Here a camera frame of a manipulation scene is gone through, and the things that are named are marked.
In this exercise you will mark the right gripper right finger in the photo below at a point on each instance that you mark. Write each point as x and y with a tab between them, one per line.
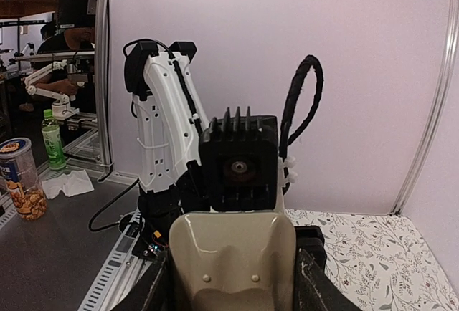
314	291

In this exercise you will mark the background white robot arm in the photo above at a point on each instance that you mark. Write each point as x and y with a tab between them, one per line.
61	107

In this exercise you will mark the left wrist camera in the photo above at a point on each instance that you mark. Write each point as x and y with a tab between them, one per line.
239	154

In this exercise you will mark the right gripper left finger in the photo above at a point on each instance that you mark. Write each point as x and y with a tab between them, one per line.
152	289

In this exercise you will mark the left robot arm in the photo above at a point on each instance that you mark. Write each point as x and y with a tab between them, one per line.
190	162

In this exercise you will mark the aluminium front rail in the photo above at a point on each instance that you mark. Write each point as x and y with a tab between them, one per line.
119	273

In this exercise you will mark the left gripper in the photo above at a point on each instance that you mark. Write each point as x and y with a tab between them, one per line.
311	239

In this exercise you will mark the crumpled white tissue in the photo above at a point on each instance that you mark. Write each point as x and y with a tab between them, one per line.
70	184

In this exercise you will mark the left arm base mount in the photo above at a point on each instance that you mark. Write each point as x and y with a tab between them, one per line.
158	212

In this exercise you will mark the green drink bottle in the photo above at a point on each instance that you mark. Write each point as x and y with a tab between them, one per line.
52	141

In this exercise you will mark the left aluminium frame post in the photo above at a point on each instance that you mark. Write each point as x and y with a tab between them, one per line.
102	94

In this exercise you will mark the green led circuit board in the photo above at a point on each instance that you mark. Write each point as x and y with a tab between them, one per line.
154	250

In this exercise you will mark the floral tablecloth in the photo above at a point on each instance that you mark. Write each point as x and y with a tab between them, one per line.
380	262

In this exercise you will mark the beige remote control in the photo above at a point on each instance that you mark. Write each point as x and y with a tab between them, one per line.
233	261

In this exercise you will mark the snack jar blue lid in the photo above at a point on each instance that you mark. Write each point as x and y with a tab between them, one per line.
22	180

